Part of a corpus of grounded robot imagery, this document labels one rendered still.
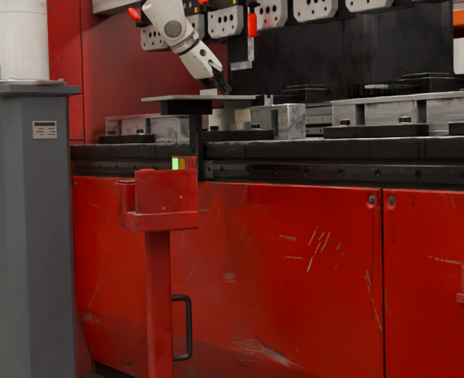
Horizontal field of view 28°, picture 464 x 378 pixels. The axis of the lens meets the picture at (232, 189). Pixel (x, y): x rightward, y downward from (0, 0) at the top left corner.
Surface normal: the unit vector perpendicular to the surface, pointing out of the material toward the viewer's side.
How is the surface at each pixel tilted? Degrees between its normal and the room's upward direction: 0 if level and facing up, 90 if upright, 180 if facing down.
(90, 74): 90
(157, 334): 90
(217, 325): 90
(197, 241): 90
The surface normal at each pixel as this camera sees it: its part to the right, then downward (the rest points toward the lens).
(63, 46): 0.57, 0.03
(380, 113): -0.82, 0.05
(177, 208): 0.35, 0.04
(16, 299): 0.00, 0.05
